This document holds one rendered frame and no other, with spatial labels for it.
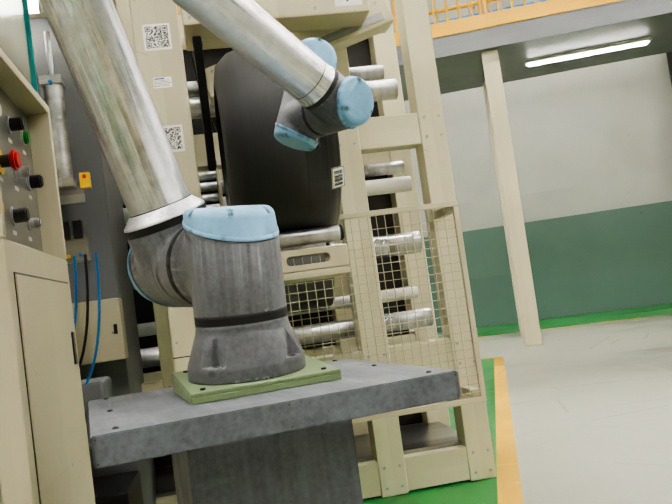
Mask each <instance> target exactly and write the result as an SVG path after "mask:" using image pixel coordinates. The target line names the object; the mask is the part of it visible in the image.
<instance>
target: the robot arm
mask: <svg viewBox="0 0 672 504"><path fill-rule="evenodd" d="M172 1H173V2H174V3H176V4H177V5H178V6H179V7H181V8H182V9H183V10H184V11H186V12H187V13H188V14H189V15H191V16H192V17H193V18H194V19H196V20H197V21H198V22H199V23H201V24H202V25H203V26H205V27H206V28H207V29H208V30H210V31H211V32H212V33H213V34H215V35H216V36H217V37H218V38H220V39H221V40H222V41H223V42H225V43H226V44H227V45H228V46H230V47H231V48H232V49H233V50H235V51H236V52H237V53H239V54H240V55H241V56H242V57H244V58H245V59H246V60H247V61H249V62H250V63H251V64H252V65H254V66H255V67H256V68H257V69H259V70H260V71H261V72H262V73H264V74H265V75H266V76H267V77H269V78H270V79H271V80H273V81H274V82H275V83H276V84H278V85H279V86H280V87H281V88H283V89H284V93H283V97H282V101H281V105H280V109H279V113H278V117H277V121H276V123H275V130H274V136H275V138H276V140H277V141H279V142H280V143H282V144H283V145H286V146H288V147H290V148H293V149H297V150H302V151H312V150H315V149H319V148H320V137H324V136H327V135H330V134H333V133H336V132H340V131H343V130H347V129H354V128H356V127H358V126H360V125H363V124H364V123H366V122H367V121H368V120H369V118H370V117H371V115H372V112H373V107H374V99H373V94H372V91H371V89H370V87H369V85H368V84H367V83H366V82H365V81H364V80H363V79H362V78H360V77H356V76H348V77H346V78H345V77H344V76H343V75H342V74H341V73H339V72H338V71H337V70H336V67H337V56H336V52H335V50H334V48H333V47H332V46H331V45H330V44H329V43H328V42H326V41H325V40H322V39H319V38H307V39H304V40H302V41H300V40H299V39H298V38H296V37H295V36H294V35H293V34H292V33H291V32H289V31H288V30H287V29H286V28H285V27H283V26H282V25H281V24H280V23H279V22H278V21H276V20H275V19H274V18H273V17H272V16H271V15H269V14H268V13H267V12H266V11H265V10H264V9H262V8H261V7H260V6H259V5H258V4H257V3H255V2H254V1H253V0H172ZM40 3H41V5H42V7H43V10H44V12H45V14H46V17H47V19H48V22H49V24H50V26H51V29H52V31H53V34H54V36H55V38H56V41H57V43H58V46H59V48H60V50H61V53H62V55H63V57H64V60H65V62H66V65H67V67H68V69H69V72H70V74H71V77H72V79H73V81H74V84H75V86H76V89H77V91H78V93H79V96H80V98H81V100H82V103H83V105H84V108H85V110H86V112H87V115H88V117H89V120H90V122H91V124H92V127H93V129H94V132H95V134H96V136H97V139H98V141H99V143H100V146H101V148H102V151H103V153H104V155H105V158H106V160H107V163H108V165H109V167H110V170H111V172H112V175H113V177H114V179H115V182H116V184H117V186H118V189H119V191H120V194H121V196H122V198H123V201H124V203H125V206H126V208H127V210H128V213H129V219H128V222H127V224H126V226H125V229H124V233H125V236H126V238H127V241H128V243H129V245H130V250H129V253H128V257H127V270H128V275H129V278H130V280H131V282H132V284H133V286H134V288H135V289H136V290H137V291H138V293H140V294H141V295H142V296H143V297H144V298H146V299H147V300H149V301H151V302H153V303H156V304H159V305H162V306H166V307H172V308H180V307H193V313H194V322H195V337H194V341H193V345H192V349H191V354H190V358H189V362H188V366H187V372H188V381H189V382H190V383H193V384H198V385H229V384H240V383H248V382H255V381H261V380H267V379H272V378H276V377H280V376H284V375H288V374H291V373H294V372H297V371H299V370H301V369H303V368H304V367H305V366H306V362H305V354H304V350H303V348H302V346H301V344H300V342H299V340H298V338H297V336H296V334H295V332H294V330H293V328H292V326H291V324H290V322H289V319H288V312H287V303H286V294H285V285H284V276H283V268H282V259H281V250H280V241H279V228H278V226H277V222H276V217H275V212H274V210H273V208H272V207H270V206H268V205H239V206H222V207H207V206H206V204H205V202H204V200H202V199H200V198H198V197H195V196H193V195H192V194H190V193H189V191H188V189H187V186H186V184H185V181H184V179H183V176H182V174H181V171H180V169H179V166H178V164H177V161H176V159H175V156H174V154H173V151H172V149H171V146H170V144H169V141H168V139H167V136H166V134H165V131H164V129H163V126H162V124H161V121H160V119H159V116H158V114H157V111H156V109H155V106H154V104H153V101H152V99H151V96H150V94H149V91H148V89H147V86H146V84H145V81H144V78H143V76H142V73H141V71H140V68H139V66H138V63H137V61H136V58H135V56H134V53H133V51H132V48H131V46H130V43H129V41H128V38H127V36H126V33H125V31H124V28H123V26H122V23H121V21H120V18H119V16H118V13H117V11H116V8H115V6H114V3H113V1H112V0H40Z"/></svg>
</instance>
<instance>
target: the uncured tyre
mask: <svg viewBox="0 0 672 504"><path fill-rule="evenodd" d="M213 90H214V104H215V115H216V124H217V133H218V142H219V151H220V159H221V167H222V174H223V181H224V189H225V195H226V202H227V206H239V205H268V206H270V207H272V208H273V210H274V212H275V217H276V222H277V226H278V228H279V232H280V231H288V230H296V229H304V228H313V227H321V226H329V225H337V223H338V220H339V216H340V209H341V193H342V187H339V188H336V189H332V173H331V168H334V167H337V166H341V158H340V146H339V136H338V132H336V133H333V134H330V135H327V136H324V137H320V148H319V149H315V150H312V151H302V150H297V149H293V148H290V147H288V146H286V145H283V144H282V143H280V142H279V141H277V140H276V138H275V136H274V130H275V123H276V121H277V117H278V113H279V109H280V105H281V101H282V97H283V93H284V89H283V88H281V87H280V86H279V85H278V84H276V83H275V82H274V81H273V80H271V79H270V78H269V77H267V76H266V75H265V74H264V73H262V72H261V71H260V70H259V69H257V68H256V67H255V66H254V65H252V64H251V63H250V62H249V61H247V60H246V59H245V58H244V57H242V56H241V55H240V54H239V53H237V52H236V51H235V50H233V51H230V52H228V53H226V54H225V55H224V56H223V57H222V58H221V60H220V61H219V62H218V63H217V64H216V65H215V68H214V85H213Z"/></svg>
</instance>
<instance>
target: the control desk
mask: <svg viewBox="0 0 672 504"><path fill-rule="evenodd" d="M65 259H67V256H66V247H65V239H64V230H63V222H62V213H61V205H60V196H59V188H58V179H57V170H56V162H55V153H54V145H53V136H52V128H51V119H50V111H49V107H48V106H47V104H46V103H45V102H44V101H43V100H42V98H41V97H40V96H39V95H38V93H37V92H36V91H35V90H34V89H33V87H32V86H31V85H30V84H29V82H28V81H27V80H26V79H25V78H24V76H23V75H22V74H21V73H20V71H19V70H18V69H17V68H16V67H15V65H14V64H13V63H12V62H11V60H10V59H9V58H8V57H7V55H6V54H5V53H4V52H3V51H2V49H1V48H0V504H95V495H94V487H93V478H92V470H91V461H90V453H89V444H88V436H87V427H86V419H85V410H84V402H83V393H82V385H81V376H80V368H79V359H78V351H77V342H76V334H75V325H74V317H73V308H72V300H71V291H70V283H69V274H68V265H67V261H66V260H65Z"/></svg>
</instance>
